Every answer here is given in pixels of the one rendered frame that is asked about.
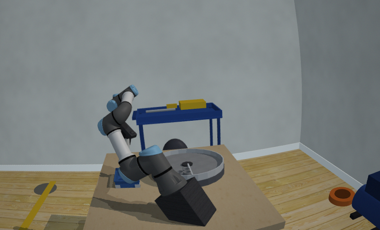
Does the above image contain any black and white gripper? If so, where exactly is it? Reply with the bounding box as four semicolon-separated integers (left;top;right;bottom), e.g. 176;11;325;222
121;130;131;148

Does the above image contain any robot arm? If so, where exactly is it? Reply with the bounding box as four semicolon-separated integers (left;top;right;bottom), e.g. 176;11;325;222
97;85;187;196

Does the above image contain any blue crate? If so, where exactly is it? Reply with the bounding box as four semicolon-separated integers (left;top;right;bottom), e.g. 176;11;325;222
114;168;141;188

